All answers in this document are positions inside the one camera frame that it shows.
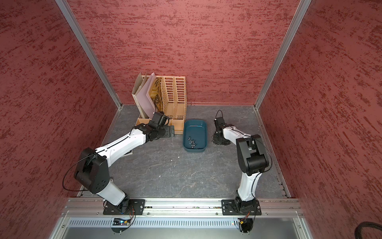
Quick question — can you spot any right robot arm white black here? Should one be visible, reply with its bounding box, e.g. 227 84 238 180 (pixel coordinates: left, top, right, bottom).
212 117 270 216

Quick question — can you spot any brown cardboard folder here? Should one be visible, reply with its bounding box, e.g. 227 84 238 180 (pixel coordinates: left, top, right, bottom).
132 73 148 119

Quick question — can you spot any patterned gold black booklet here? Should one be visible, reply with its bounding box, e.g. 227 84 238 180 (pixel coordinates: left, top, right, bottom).
149 77 164 112

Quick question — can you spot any teal plastic storage tray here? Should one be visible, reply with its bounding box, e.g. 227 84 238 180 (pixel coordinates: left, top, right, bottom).
183 119 208 153

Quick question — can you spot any aluminium front rail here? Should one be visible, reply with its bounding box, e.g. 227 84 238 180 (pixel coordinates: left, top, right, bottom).
59 197 305 218

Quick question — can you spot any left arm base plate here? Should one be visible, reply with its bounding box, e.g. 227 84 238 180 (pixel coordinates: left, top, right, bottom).
103 199 146 216

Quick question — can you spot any pile of silver wing nuts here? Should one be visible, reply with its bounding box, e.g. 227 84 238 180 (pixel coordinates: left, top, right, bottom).
187 136 197 149

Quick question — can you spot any pink paper folder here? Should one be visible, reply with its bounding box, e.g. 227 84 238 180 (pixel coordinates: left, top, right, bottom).
137 73 156 118

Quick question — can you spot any black cable bottom right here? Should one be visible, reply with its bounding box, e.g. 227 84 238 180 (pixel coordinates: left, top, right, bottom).
354 221 382 239

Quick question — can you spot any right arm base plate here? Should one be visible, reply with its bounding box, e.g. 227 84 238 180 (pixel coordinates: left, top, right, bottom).
221 197 262 216

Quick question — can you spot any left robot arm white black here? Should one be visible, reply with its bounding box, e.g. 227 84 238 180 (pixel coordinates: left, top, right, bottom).
73 112 175 216

